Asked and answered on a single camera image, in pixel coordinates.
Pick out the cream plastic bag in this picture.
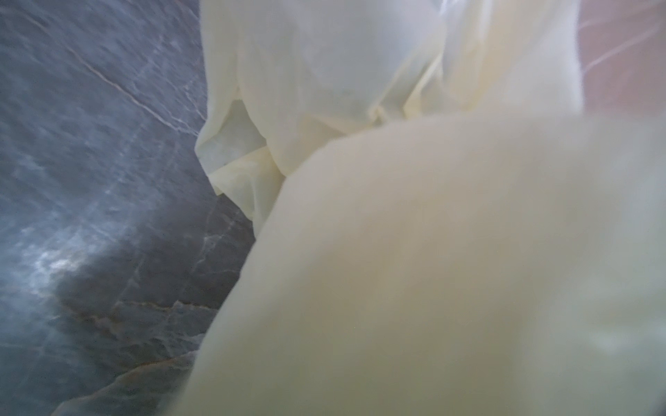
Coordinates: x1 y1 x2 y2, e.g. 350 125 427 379
167 1 665 415

